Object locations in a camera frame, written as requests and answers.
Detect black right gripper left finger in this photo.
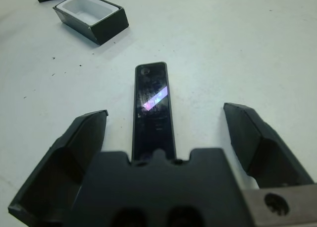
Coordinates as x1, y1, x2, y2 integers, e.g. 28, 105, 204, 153
7, 110, 109, 227

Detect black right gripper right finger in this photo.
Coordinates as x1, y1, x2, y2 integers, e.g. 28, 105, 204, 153
222, 102, 316, 189

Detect slim black camera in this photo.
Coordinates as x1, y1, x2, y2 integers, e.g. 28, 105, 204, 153
131, 61, 177, 163

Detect black box base white insert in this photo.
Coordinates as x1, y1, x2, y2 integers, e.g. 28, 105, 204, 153
52, 0, 130, 48

